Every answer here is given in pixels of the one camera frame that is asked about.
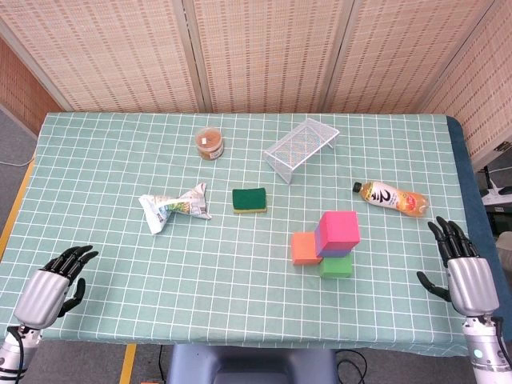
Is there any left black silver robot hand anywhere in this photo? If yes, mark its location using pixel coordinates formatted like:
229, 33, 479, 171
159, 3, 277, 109
14, 245, 99, 330

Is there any crumpled white snack bag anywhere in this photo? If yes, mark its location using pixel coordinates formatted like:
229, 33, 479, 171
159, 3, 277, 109
138, 182, 213, 235

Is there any green yellow scrubbing sponge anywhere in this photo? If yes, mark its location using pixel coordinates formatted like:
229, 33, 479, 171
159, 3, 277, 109
231, 186, 268, 215

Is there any grey blue robot torso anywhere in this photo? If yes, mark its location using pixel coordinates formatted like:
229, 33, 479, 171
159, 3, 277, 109
166, 344, 341, 384

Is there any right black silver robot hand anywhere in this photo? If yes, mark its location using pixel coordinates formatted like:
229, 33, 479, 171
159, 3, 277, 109
416, 216, 501, 319

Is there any orange tea plastic bottle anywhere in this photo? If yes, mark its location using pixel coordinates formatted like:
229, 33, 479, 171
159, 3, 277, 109
352, 180, 430, 220

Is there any black floor cable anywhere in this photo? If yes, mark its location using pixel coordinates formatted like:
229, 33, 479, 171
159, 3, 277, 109
334, 349, 368, 384

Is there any white wire mesh rack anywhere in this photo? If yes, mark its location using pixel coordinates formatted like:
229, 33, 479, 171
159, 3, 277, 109
262, 122, 341, 186

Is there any beige woven bamboo screen panel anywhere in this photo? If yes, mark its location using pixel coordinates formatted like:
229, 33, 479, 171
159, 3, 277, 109
419, 0, 512, 161
182, 0, 356, 114
0, 0, 206, 114
323, 0, 507, 116

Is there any green white checked tablecloth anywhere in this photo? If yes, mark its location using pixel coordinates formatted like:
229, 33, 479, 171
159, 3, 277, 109
0, 111, 481, 358

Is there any pink foam cube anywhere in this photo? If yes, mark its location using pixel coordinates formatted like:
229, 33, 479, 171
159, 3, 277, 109
314, 210, 361, 253

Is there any clear jar with orange snacks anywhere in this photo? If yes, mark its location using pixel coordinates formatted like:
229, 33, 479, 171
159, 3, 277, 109
194, 126, 225, 161

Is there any orange foam cube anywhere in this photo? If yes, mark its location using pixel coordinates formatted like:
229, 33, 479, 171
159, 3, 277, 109
291, 231, 324, 266

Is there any reddish woven screen panel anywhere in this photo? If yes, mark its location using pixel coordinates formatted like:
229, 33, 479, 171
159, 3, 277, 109
0, 36, 54, 135

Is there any green foam cube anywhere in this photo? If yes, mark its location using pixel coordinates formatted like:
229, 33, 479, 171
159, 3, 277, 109
318, 254, 354, 280

